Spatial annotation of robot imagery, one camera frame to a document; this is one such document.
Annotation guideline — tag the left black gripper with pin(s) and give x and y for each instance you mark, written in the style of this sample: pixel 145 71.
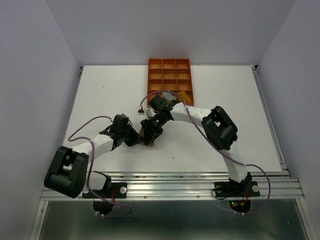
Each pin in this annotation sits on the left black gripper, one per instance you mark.
pixel 135 137

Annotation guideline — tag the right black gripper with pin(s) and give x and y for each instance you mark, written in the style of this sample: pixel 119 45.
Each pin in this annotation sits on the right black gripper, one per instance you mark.
pixel 150 131

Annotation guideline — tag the taupe maroon-cuffed sock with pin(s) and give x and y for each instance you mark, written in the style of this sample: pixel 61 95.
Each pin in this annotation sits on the taupe maroon-cuffed sock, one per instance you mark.
pixel 150 143

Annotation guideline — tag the mustard yellow sock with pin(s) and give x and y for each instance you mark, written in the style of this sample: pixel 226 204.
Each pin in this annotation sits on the mustard yellow sock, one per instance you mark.
pixel 184 97

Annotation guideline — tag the grey striped sock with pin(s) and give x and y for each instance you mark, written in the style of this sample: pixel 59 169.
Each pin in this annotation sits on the grey striped sock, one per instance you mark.
pixel 168 96

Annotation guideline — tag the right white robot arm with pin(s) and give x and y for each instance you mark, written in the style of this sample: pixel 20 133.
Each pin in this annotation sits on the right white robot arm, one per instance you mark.
pixel 213 124

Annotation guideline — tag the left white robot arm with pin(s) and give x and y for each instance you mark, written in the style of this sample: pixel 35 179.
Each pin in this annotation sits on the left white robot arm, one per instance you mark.
pixel 67 173

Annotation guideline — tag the orange compartment tray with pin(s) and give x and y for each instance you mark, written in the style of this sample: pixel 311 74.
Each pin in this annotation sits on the orange compartment tray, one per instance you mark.
pixel 169 74

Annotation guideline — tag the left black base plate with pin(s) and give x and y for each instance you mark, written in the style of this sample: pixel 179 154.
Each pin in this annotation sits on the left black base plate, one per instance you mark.
pixel 116 190

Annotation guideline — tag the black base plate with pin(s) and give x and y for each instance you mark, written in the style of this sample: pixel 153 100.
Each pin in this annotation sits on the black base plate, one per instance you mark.
pixel 230 189
pixel 116 190

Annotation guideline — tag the aluminium rail frame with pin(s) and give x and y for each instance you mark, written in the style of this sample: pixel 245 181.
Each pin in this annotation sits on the aluminium rail frame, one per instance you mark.
pixel 169 184

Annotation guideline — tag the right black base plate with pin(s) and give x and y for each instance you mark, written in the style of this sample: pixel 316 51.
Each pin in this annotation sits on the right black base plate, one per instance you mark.
pixel 230 189

